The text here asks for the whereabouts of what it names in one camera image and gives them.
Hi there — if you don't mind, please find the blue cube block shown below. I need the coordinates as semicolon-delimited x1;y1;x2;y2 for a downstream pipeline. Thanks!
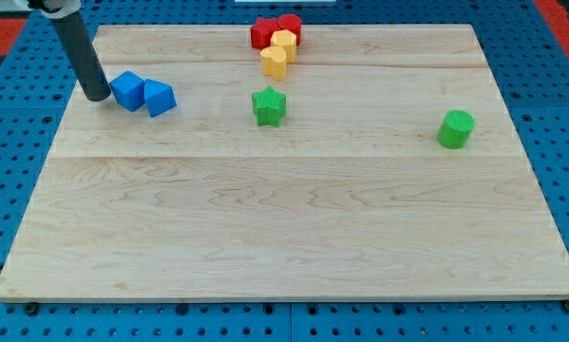
109;71;144;112

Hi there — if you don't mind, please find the red cylinder block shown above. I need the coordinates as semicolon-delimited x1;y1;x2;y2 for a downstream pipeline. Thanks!
276;13;302;46

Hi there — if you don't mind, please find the red star block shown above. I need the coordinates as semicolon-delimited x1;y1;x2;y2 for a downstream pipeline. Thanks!
250;17;278;49

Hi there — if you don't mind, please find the white rod mount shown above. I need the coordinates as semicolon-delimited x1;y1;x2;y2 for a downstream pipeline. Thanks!
27;0;81;19

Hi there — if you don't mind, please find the yellow heart block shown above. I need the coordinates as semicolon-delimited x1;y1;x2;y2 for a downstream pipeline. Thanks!
259;46;287;81

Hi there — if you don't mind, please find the green cylinder block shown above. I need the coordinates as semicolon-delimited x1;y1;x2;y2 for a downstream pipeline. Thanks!
437;109;475;149

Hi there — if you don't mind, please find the light wooden board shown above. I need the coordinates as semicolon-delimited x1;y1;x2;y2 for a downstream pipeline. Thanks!
0;24;569;303

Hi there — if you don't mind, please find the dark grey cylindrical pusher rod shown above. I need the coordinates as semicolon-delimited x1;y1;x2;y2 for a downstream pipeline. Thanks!
51;11;111;102

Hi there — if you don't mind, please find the yellow pentagon block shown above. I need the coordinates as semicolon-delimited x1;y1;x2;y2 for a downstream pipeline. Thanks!
271;29;297;63

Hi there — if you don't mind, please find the blue triangle block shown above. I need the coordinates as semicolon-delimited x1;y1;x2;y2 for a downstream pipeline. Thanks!
144;79;177;117

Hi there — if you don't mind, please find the green star block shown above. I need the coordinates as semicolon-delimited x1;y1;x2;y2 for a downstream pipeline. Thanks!
252;85;287;127

